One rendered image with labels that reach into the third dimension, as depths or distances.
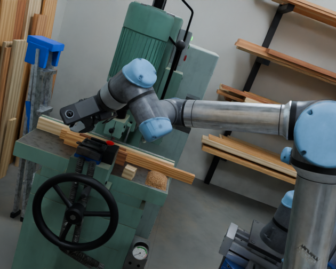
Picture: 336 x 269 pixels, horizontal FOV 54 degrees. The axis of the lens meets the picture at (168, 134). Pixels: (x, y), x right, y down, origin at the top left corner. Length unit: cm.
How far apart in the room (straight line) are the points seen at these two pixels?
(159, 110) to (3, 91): 192
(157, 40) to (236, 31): 239
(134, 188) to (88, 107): 48
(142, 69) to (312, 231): 50
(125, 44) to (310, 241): 88
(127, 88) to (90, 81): 300
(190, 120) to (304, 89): 295
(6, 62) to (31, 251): 141
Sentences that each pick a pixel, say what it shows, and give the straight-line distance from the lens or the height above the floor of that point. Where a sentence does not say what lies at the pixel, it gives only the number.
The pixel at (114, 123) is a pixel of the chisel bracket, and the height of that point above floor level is 106.
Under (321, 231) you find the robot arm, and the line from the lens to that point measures 74.
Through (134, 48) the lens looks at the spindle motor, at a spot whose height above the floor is 136.
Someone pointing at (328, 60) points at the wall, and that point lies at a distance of 379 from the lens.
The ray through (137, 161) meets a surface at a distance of 139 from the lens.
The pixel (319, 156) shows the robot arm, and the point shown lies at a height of 135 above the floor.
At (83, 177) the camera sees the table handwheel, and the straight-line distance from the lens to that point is 109.
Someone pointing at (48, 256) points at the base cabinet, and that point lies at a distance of 153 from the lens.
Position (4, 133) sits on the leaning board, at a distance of 272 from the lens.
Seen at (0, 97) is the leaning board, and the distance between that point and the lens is 260.
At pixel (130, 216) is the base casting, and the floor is 76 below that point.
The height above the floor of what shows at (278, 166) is 61.
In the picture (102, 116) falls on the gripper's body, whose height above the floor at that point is 118.
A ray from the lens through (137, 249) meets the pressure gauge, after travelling 133.
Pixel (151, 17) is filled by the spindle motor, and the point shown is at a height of 148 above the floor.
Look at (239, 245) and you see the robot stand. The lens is 147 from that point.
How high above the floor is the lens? 147
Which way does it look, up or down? 17 degrees down
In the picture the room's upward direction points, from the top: 20 degrees clockwise
